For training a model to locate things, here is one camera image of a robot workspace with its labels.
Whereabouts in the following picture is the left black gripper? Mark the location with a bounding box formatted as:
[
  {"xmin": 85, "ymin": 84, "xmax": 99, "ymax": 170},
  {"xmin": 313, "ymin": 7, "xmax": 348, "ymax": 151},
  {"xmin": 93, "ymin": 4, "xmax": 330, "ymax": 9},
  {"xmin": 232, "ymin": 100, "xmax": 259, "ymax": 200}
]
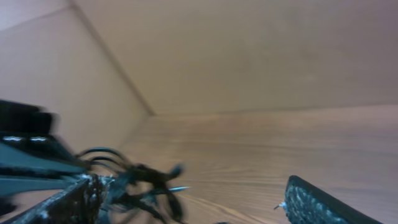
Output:
[{"xmin": 1, "ymin": 100, "xmax": 87, "ymax": 198}]

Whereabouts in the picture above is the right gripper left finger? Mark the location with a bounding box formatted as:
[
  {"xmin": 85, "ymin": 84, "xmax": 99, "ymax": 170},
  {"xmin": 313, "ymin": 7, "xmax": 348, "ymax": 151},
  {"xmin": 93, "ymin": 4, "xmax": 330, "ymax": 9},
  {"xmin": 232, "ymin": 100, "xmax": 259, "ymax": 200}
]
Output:
[{"xmin": 2, "ymin": 175, "xmax": 106, "ymax": 224}]

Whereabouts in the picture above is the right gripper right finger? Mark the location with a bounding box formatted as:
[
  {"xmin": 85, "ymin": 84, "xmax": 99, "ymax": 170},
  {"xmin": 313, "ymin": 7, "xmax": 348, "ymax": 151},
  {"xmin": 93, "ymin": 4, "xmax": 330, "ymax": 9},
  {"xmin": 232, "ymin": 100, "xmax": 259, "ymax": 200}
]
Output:
[{"xmin": 282, "ymin": 175, "xmax": 381, "ymax": 224}]

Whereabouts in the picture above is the black cable bundle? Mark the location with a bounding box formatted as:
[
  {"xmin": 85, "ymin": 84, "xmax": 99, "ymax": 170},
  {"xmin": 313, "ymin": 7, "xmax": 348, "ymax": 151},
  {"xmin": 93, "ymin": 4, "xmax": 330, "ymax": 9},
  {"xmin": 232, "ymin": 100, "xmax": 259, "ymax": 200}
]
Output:
[{"xmin": 76, "ymin": 147, "xmax": 192, "ymax": 224}]

